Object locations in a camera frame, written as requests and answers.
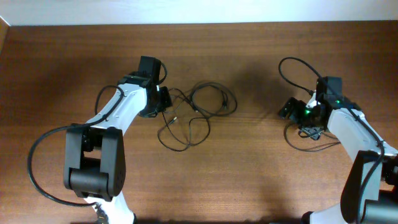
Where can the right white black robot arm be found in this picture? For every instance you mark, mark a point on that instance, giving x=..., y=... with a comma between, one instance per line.
x=370, y=191

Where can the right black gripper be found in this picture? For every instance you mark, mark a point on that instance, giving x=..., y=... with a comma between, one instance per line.
x=295, y=114

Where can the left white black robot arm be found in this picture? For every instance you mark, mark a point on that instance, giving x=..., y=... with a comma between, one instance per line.
x=95, y=166

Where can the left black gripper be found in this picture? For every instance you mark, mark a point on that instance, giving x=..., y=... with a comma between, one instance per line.
x=166, y=102

